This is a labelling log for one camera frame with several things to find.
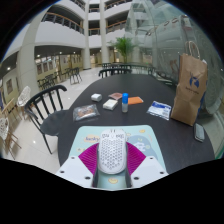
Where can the black wooden chair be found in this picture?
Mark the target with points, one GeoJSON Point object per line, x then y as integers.
{"type": "Point", "coordinates": [46, 113]}

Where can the small blue-capped bottle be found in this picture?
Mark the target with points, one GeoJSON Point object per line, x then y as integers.
{"type": "Point", "coordinates": [125, 102]}

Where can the small white box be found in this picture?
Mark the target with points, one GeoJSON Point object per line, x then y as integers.
{"type": "Point", "coordinates": [96, 97]}

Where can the white lattice chair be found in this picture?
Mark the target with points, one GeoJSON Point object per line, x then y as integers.
{"type": "Point", "coordinates": [23, 96]}

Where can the black smartphone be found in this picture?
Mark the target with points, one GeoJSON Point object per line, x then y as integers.
{"type": "Point", "coordinates": [199, 132]}

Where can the white perforated computer mouse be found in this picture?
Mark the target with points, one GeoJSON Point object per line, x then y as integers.
{"type": "Point", "coordinates": [112, 151]}

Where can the wooden frame chair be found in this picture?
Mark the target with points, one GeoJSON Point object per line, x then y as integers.
{"type": "Point", "coordinates": [6, 131]}

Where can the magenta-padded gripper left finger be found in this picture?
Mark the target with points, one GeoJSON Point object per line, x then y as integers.
{"type": "Point", "coordinates": [75, 168]}

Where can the clear plastic snack bag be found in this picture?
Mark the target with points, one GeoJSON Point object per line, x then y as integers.
{"type": "Point", "coordinates": [86, 112]}

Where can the brown paper bag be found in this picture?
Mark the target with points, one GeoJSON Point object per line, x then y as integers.
{"type": "Point", "coordinates": [190, 93]}

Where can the brown snack packet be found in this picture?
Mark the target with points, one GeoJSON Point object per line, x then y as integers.
{"type": "Point", "coordinates": [115, 96]}

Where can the orange cloth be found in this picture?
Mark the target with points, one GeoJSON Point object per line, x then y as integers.
{"type": "Point", "coordinates": [135, 100]}

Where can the green potted plant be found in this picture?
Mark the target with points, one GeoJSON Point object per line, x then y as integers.
{"type": "Point", "coordinates": [124, 46]}

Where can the group of dark chairs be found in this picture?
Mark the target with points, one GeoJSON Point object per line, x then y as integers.
{"type": "Point", "coordinates": [61, 77]}

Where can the white and blue packet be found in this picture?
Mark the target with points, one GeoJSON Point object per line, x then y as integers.
{"type": "Point", "coordinates": [159, 110]}

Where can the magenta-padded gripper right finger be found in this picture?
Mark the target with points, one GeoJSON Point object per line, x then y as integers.
{"type": "Point", "coordinates": [148, 168]}

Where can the light teal printed mouse pad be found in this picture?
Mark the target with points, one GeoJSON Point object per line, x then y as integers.
{"type": "Point", "coordinates": [140, 137]}

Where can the flat white box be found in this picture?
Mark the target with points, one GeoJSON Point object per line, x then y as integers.
{"type": "Point", "coordinates": [110, 104]}

